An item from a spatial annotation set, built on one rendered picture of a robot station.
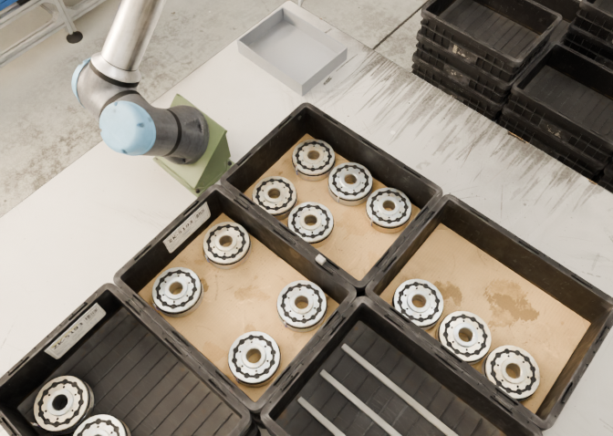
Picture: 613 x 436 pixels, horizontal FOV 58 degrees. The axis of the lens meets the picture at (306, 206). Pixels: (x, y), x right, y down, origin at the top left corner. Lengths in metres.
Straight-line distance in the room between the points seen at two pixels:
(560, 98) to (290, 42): 1.02
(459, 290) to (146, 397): 0.67
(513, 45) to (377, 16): 0.96
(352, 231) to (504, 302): 0.36
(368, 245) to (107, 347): 0.59
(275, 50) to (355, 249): 0.78
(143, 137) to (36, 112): 1.60
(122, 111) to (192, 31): 1.70
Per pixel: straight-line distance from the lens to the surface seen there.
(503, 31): 2.26
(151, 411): 1.18
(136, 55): 1.35
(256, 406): 1.04
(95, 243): 1.50
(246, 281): 1.22
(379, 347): 1.17
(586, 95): 2.30
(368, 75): 1.73
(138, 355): 1.22
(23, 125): 2.83
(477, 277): 1.26
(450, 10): 2.30
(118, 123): 1.31
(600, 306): 1.24
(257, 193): 1.29
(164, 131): 1.33
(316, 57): 1.77
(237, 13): 3.02
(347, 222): 1.28
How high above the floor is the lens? 1.95
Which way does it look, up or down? 60 degrees down
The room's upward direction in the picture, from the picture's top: 2 degrees counter-clockwise
